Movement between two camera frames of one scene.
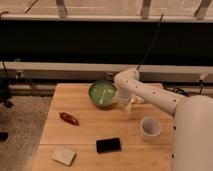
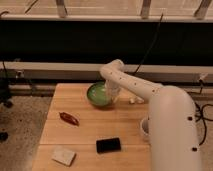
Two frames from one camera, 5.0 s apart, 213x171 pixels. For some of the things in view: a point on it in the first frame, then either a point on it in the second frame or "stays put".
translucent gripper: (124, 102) to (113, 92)
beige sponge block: (63, 157) stays put
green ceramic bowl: (102, 92) stays put
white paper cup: (150, 127) stays put
